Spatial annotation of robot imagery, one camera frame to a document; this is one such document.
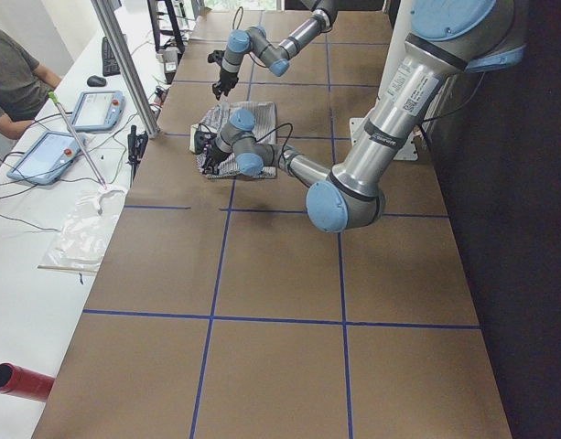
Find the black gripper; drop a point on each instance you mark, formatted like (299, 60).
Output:
(226, 77)
(210, 158)

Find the striped polo shirt white collar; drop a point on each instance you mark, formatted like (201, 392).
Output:
(244, 130)

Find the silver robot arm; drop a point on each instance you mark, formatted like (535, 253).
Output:
(253, 41)
(446, 38)

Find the black keyboard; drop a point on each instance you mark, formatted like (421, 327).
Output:
(110, 66)

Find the far blue teach pendant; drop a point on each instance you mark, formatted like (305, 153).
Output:
(97, 111)

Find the blue teach pendant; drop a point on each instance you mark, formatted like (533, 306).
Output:
(97, 111)
(46, 160)

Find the black computer mouse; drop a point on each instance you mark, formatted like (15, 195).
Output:
(96, 81)

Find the clear plastic bag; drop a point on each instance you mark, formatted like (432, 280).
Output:
(86, 232)

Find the near blue teach pendant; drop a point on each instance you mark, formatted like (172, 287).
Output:
(46, 160)

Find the metal rod green tip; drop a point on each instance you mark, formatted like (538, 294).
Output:
(75, 135)

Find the seated person grey shirt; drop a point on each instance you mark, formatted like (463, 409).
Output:
(25, 84)

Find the red cylinder tube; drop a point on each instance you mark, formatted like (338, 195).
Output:
(24, 383)

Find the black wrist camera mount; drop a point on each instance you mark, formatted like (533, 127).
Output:
(202, 141)
(216, 57)

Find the aluminium frame post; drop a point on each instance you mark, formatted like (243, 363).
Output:
(113, 32)

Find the white pedestal column with base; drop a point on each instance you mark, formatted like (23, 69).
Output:
(386, 113)

